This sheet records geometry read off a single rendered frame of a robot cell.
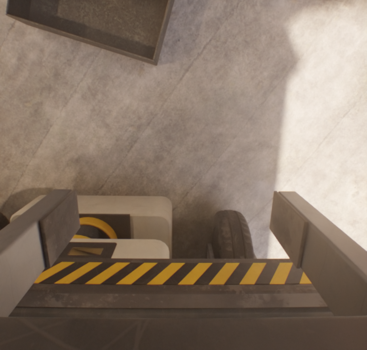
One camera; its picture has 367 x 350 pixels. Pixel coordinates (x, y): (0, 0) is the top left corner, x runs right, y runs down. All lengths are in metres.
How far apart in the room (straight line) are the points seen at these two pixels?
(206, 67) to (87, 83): 0.23
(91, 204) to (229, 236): 0.24
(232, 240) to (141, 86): 0.32
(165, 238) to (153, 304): 0.20
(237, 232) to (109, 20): 0.42
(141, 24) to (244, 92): 0.22
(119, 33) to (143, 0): 0.07
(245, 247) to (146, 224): 0.16
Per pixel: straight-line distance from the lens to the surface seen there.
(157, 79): 0.51
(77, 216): 0.17
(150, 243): 0.34
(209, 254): 0.48
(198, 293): 0.25
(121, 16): 0.52
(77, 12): 0.55
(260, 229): 0.61
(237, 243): 0.43
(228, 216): 0.47
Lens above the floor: 0.50
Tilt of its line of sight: 74 degrees down
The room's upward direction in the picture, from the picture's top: 176 degrees clockwise
